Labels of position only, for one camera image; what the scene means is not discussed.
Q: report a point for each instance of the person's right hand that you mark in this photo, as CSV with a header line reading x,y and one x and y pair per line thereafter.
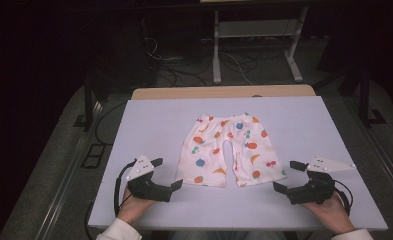
x,y
334,213

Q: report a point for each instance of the white metal desk frame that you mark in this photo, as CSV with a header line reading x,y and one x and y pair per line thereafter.
x,y
216,50

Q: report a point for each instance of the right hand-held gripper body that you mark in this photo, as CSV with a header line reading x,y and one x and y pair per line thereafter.
x,y
312,190

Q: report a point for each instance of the black metal stand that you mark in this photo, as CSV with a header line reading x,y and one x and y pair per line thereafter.
x,y
364,96
88,103

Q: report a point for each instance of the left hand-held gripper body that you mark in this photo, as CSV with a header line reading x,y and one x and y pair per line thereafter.
x,y
140,168

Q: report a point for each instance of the white fruit-print pants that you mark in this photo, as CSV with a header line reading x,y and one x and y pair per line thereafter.
x,y
210,150

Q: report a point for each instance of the person's left hand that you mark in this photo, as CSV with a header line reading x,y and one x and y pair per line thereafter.
x,y
134,206

